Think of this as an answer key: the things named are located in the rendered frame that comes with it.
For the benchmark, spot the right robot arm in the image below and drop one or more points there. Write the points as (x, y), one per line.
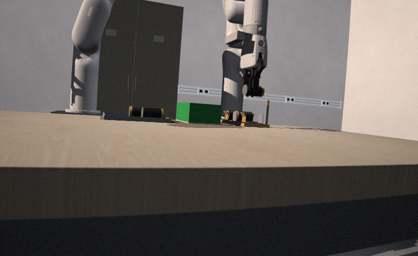
(86, 35)

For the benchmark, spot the green box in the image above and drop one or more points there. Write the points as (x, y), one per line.
(198, 113)

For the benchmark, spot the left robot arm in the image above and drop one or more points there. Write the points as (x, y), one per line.
(241, 20)

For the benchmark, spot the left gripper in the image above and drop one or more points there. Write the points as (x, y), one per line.
(253, 57)

